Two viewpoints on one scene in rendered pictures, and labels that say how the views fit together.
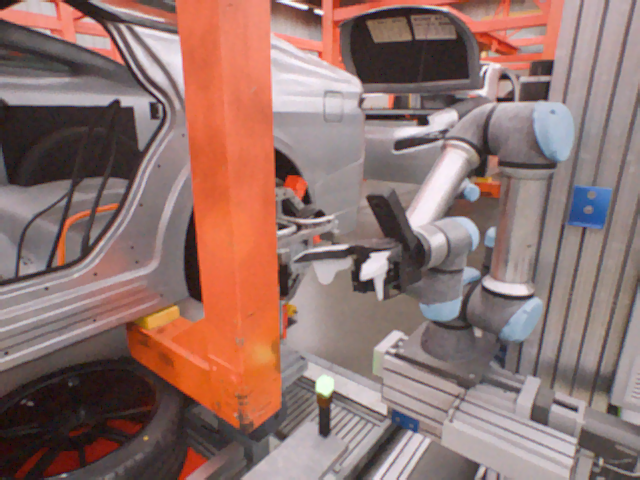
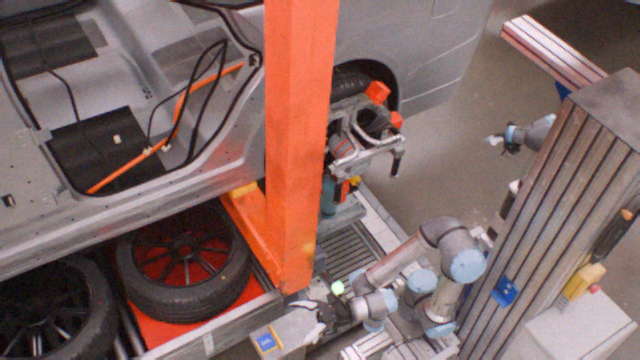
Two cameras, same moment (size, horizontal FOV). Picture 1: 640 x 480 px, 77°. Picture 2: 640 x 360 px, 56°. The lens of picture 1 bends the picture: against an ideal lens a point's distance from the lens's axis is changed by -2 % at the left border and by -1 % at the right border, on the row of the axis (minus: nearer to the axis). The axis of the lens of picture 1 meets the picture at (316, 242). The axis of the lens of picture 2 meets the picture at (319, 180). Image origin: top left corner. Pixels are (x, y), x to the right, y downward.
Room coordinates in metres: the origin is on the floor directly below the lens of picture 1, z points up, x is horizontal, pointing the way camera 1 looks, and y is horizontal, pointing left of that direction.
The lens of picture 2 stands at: (-0.34, -0.31, 3.04)
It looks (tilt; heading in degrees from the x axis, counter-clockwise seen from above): 49 degrees down; 16
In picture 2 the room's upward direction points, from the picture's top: 5 degrees clockwise
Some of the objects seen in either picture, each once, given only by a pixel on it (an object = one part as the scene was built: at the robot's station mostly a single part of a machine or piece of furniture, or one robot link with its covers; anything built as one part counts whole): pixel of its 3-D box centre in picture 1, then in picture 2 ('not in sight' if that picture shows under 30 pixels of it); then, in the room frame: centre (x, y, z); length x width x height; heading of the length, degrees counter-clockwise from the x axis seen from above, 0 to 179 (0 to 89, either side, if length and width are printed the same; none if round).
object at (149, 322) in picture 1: (154, 313); (239, 181); (1.41, 0.62, 0.71); 0.14 x 0.14 x 0.05; 52
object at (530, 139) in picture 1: (515, 228); (447, 288); (0.89, -0.45, 1.19); 0.15 x 0.12 x 0.55; 38
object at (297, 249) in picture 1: (282, 254); (349, 152); (1.68, 0.15, 0.85); 0.21 x 0.14 x 0.14; 52
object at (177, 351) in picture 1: (181, 330); (255, 206); (1.30, 0.49, 0.69); 0.52 x 0.17 x 0.35; 52
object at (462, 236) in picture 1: (447, 241); (379, 303); (0.72, -0.24, 1.21); 0.11 x 0.08 x 0.09; 128
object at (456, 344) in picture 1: (449, 331); (415, 301); (0.99, -0.37, 0.87); 0.15 x 0.15 x 0.10
